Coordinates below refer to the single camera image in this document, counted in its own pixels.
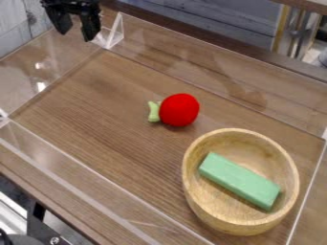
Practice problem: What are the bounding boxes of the black table clamp mount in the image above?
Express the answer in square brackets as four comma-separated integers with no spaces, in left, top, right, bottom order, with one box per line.
[0,202,74,245]

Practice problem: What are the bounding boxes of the green rectangular block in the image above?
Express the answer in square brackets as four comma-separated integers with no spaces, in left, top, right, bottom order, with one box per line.
[198,152,282,211]

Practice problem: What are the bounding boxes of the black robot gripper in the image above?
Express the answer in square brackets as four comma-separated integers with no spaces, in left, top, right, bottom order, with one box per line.
[41,0,102,42]

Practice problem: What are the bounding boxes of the clear acrylic corner bracket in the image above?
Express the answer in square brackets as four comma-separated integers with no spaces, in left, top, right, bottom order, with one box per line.
[93,13,125,50]

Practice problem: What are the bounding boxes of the gold metal chair frame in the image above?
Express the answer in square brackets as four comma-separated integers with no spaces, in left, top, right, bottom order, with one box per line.
[273,0,327,59]

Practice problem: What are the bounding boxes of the round wooden bowl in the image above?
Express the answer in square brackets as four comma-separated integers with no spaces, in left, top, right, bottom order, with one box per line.
[182,128,301,236]

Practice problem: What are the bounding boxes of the clear acrylic tray wall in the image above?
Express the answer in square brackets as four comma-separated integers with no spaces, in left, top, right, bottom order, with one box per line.
[0,111,213,245]

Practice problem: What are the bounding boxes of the red plush fruit green stem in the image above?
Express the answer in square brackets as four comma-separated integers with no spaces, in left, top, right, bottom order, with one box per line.
[149,94,201,127]

